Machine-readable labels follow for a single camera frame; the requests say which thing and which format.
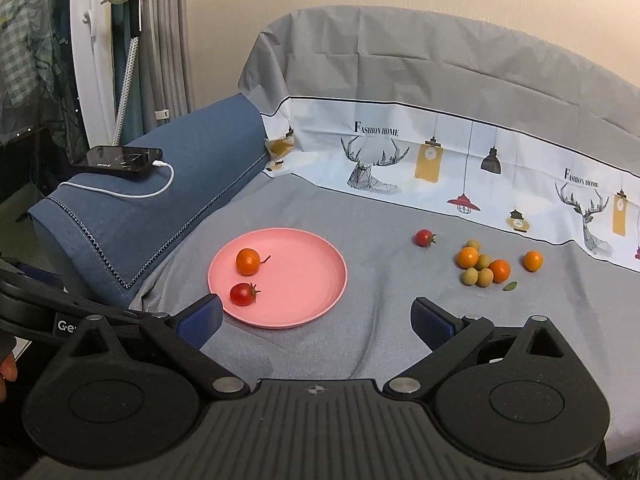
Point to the grey curtain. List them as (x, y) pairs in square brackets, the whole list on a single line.
[(164, 63)]

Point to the red cherry tomato with stem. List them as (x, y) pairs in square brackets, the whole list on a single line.
[(243, 294)]

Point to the green-yellow longan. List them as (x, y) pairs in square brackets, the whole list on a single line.
[(469, 277), (474, 244), (483, 262), (485, 277)]

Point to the small orange mandarin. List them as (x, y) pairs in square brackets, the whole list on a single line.
[(501, 270)]

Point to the small orange with stem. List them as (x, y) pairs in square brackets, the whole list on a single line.
[(248, 261)]

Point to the small orange kumquat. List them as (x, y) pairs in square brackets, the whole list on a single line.
[(467, 257)]

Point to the white door frame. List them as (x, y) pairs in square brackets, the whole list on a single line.
[(91, 35)]

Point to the person's hand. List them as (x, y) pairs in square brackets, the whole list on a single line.
[(8, 373)]

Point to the black smartphone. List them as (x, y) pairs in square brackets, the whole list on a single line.
[(120, 161)]

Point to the green-yellow longan top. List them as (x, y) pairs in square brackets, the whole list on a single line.
[(474, 244)]

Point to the small green leaf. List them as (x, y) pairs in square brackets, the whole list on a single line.
[(510, 286)]

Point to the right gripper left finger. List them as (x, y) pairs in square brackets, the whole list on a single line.
[(178, 341)]

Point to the blue sofa armrest cover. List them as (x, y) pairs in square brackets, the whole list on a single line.
[(105, 235)]

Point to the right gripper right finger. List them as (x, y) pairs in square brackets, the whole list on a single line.
[(454, 344)]

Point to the pink round plate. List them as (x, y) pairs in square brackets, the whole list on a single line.
[(304, 278)]

